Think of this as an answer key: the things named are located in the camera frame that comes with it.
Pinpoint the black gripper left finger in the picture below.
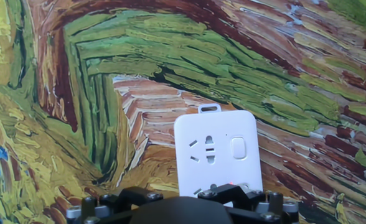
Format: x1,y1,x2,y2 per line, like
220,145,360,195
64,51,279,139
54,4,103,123
65,185,164,224

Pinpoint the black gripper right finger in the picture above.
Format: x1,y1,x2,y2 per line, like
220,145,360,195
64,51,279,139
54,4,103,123
197,183,299,224

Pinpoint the white four-button power strip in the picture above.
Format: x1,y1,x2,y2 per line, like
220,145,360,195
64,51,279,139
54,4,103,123
173,103,264,198

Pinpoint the Van Gogh painting cloth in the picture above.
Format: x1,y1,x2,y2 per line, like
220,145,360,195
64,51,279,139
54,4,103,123
0,0,366,224

